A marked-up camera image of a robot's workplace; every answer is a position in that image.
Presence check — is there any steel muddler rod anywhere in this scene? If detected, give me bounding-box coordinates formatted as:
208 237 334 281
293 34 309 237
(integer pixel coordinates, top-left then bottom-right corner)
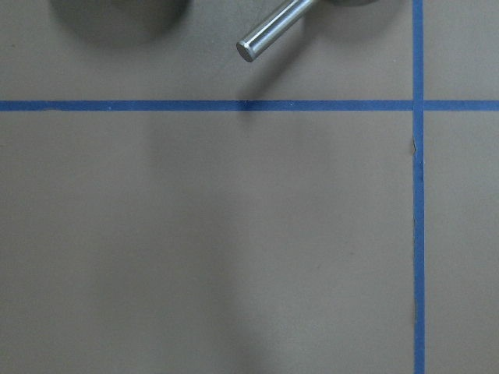
236 0 317 62

